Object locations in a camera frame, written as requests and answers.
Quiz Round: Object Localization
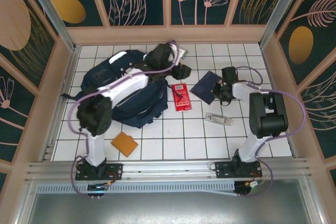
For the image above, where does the navy blue book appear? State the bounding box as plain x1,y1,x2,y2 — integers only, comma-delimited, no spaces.
190,70,224,105

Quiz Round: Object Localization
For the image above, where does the red pencil case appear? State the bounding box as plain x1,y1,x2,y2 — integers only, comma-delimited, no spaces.
172,82,193,113

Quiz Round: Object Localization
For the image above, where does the navy blue backpack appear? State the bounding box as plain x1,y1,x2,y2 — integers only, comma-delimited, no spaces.
60,49,169,130

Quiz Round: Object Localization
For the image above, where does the orange flat wallet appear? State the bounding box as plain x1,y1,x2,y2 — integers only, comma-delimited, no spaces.
110,131,139,158

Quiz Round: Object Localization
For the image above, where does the grey metal sheet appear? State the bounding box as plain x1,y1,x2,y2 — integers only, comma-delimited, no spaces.
15,192,323,224

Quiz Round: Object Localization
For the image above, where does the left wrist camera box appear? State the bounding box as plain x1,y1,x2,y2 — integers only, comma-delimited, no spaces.
177,47,189,60

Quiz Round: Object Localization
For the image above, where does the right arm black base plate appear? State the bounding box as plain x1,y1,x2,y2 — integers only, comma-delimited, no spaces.
214,161,263,179

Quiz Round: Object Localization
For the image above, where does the aluminium corner post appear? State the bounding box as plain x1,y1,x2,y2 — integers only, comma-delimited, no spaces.
22,0,77,53
258,0,308,49

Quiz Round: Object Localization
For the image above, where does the long aluminium mounting rail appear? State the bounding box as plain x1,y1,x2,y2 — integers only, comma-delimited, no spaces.
26,157,313,183

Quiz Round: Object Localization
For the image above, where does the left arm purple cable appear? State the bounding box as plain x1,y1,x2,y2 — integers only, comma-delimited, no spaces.
67,39,184,199

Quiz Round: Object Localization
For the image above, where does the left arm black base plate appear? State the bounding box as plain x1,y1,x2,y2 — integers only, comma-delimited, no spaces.
75,163,123,182

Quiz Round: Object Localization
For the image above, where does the grey slotted cable duct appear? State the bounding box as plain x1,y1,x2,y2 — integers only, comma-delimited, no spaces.
36,180,237,196

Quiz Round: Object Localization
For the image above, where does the aluminium side rail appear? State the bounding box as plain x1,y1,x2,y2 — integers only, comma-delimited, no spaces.
41,47,81,162

